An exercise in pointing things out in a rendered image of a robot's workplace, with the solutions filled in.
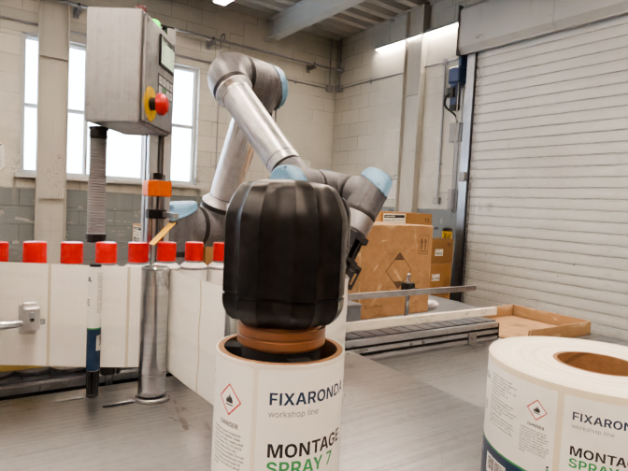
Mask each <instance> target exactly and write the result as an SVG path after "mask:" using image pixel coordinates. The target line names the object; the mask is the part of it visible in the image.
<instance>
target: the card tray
mask: <svg viewBox="0 0 628 471"><path fill-rule="evenodd" d="M495 307H497V314H496V315H490V316H482V317H484V318H488V319H492V320H495V321H498V322H499V336H498V337H501V338H509V337H516V336H556V337H568V338H572V337H578V336H583V335H589V334H590V333H591V321H587V320H583V319H578V318H574V317H569V316H565V315H561V314H556V313H552V312H548V311H543V310H539V309H534V308H529V307H522V306H517V305H504V306H495Z"/></svg>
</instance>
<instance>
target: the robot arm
mask: <svg viewBox="0 0 628 471"><path fill-rule="evenodd" d="M207 80H208V86H209V89H210V91H211V93H212V94H213V96H214V98H215V99H216V101H217V102H218V104H219V105H220V106H221V107H226V108H227V110H228V111H229V113H230V114H231V116H232V119H231V123H230V126H229V129H228V133H227V136H226V138H225V142H224V145H223V149H222V152H221V158H220V160H219V164H218V167H217V170H216V174H215V177H214V179H213V183H212V186H211V190H210V193H208V194H206V195H204V196H203V198H202V202H201V205H200V207H199V206H198V204H197V202H195V201H173V202H170V209H169V212H172V213H178V219H171V218H169V220H173V221H177V222H178V224H176V225H174V226H173V227H172V228H171V229H170V230H169V237H168V241H171V242H176V243H177V248H176V261H175V263H177V264H178V265H181V264H182V263H184V262H185V260H184V258H185V243H186V242H188V241H197V242H203V243H204V247H213V245H214V242H224V228H225V215H226V211H227V208H228V206H229V204H230V202H231V200H232V197H233V196H234V194H235V192H236V190H237V188H238V187H239V186H240V185H241V184H242V183H244V182H245V180H246V177H247V174H248V172H249V169H250V163H251V160H252V157H253V154H254V152H256V153H257V155H258V156H259V158H260V159H261V161H262V162H263V164H264V166H265V167H266V169H267V170H268V172H269V173H270V175H271V176H270V179H292V180H304V181H311V182H316V183H320V184H324V185H328V186H331V187H334V188H335V189H336V190H337V192H338V193H339V195H340V197H342V198H344V199H346V201H347V202H348V204H349V207H350V214H351V218H350V247H349V249H350V251H349V255H348V257H347V258H346V274H347V275H348V277H349V282H348V290H351V289H352V287H353V285H354V283H355V281H356V279H357V278H358V276H359V274H360V272H361V270H362V268H361V267H359V266H358V265H357V263H356V262H355V261H354V260H355V258H356V256H357V254H358V252H359V250H360V248H361V246H366V245H367V243H368V241H369V240H368V239H366V238H367V236H368V234H369V232H370V230H371V228H372V226H373V224H374V222H375V220H376V218H377V216H378V214H379V212H380V211H381V209H382V207H383V205H384V203H385V201H386V200H387V199H388V194H389V192H390V190H391V188H392V185H393V181H392V179H391V178H390V176H389V175H388V174H386V173H385V172H384V171H382V170H380V169H377V168H375V167H367V168H365V169H364V171H363V173H361V176H352V175H348V174H343V173H338V172H335V171H332V170H328V169H325V170H322V169H313V168H308V167H307V166H306V165H305V163H304V162H303V161H302V159H301V158H300V156H299V155H298V153H297V152H296V151H295V149H294V148H293V146H292V145H291V143H290V142H289V141H288V139H287V138H286V136H285V135H284V134H283V133H282V132H281V130H280V129H279V128H278V126H277V124H276V123H275V122H274V120H273V119H272V114H273V110H277V109H279V108H280V107H282V106H283V105H284V103H285V102H286V99H287V96H288V90H289V86H288V80H287V79H286V76H285V74H284V72H283V71H282V70H281V69H280V68H279V67H277V66H275V65H272V64H270V63H269V62H263V61H261V60H258V59H255V58H252V57H249V56H247V55H245V54H242V53H239V52H226V53H224V54H222V55H220V56H219V57H217V58H216V59H215V60H214V61H213V63H212V64H211V66H210V68H209V70H208V74H207ZM354 274H357V275H356V277H355V279H354V281H353V282H352V284H351V285H350V281H351V279H352V277H353V275H354Z"/></svg>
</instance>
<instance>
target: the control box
mask: <svg viewBox="0 0 628 471"><path fill-rule="evenodd" d="M160 34H162V35H163V36H164V37H165V38H166V39H167V40H168V41H169V42H170V43H171V44H172V45H173V46H174V47H175V43H174V42H173V41H172V40H171V38H170V37H169V36H168V35H167V34H166V33H165V32H164V31H163V30H162V29H161V28H160V27H159V25H158V24H157V23H156V22H155V21H154V20H153V19H152V18H151V17H150V16H149V15H148V14H147V13H146V12H145V11H144V10H143V9H141V8H122V7H88V13H87V50H86V89H85V121H88V122H91V123H93V124H96V125H99V126H104V127H107V128H108V129H109V130H112V131H115V132H118V133H121V134H123V135H128V136H148V135H154V136H168V135H169V134H172V118H173V105H172V104H171V103H169V109H168V112H167V113H166V114H165V115H164V116H159V115H158V114H157V113H156V110H150V107H149V100H150V98H151V97H156V94H157V91H158V73H160V74H161V75H162V76H164V77H165V78H166V79H168V80H169V81H170V82H171V83H173V84H174V77H172V76H171V75H170V74H169V73H168V72H167V71H165V70H164V69H163V68H162V67H161V66H159V51H160Z"/></svg>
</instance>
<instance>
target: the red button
mask: <svg viewBox="0 0 628 471"><path fill-rule="evenodd" d="M149 107H150V110H156V113H157V114H158V115H159V116H164V115H165V114H166V113H167V112H168V109H169V101H168V98H167V97H166V95H165V94H164V93H157V94H156V97H151V98H150V100H149Z"/></svg>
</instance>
